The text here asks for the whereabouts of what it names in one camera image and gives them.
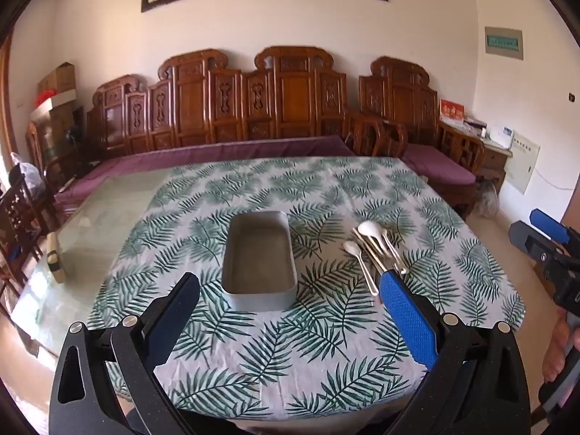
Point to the red box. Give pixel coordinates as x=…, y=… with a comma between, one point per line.
x=452, y=111

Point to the white device box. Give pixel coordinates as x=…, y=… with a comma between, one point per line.
x=502, y=137

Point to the purple armchair cushion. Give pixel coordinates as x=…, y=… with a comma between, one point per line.
x=437, y=165

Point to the small white ceramic spoon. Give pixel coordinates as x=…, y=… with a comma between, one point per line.
x=350, y=248

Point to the white electrical panel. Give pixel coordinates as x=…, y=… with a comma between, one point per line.
x=521, y=163

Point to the white lidded cardboard box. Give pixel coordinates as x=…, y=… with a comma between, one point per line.
x=52, y=106

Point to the green wall sign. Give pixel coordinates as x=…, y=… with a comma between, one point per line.
x=504, y=43

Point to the grey fuzzy bundle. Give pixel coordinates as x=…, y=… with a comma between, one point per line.
x=485, y=197

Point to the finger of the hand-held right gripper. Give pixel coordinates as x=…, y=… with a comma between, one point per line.
x=550, y=226
x=528, y=238

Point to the clear plastic bag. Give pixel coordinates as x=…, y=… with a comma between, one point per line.
x=29, y=172

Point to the long purple seat cushion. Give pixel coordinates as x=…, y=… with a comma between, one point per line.
x=226, y=152

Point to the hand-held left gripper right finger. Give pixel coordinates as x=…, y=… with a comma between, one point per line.
x=408, y=317

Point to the brown cardboard box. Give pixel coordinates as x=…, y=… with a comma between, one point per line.
x=59, y=78

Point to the wooden side table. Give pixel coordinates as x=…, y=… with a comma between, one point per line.
x=496, y=158

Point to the person's right hand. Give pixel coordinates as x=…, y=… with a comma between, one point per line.
x=557, y=349

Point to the carved wooden sofa bench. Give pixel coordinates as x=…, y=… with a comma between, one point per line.
x=290, y=99

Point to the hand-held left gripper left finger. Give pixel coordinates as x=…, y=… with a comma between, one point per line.
x=174, y=321

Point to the leaf print tablecloth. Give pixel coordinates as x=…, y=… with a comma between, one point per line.
x=253, y=181

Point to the beige brush block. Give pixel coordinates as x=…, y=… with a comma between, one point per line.
x=55, y=258

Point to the dark wooden chair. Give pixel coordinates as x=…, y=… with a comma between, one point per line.
x=20, y=226

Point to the carved wooden armchair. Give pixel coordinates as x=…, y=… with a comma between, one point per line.
x=408, y=99

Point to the grey rectangular tray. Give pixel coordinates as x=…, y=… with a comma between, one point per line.
x=258, y=263

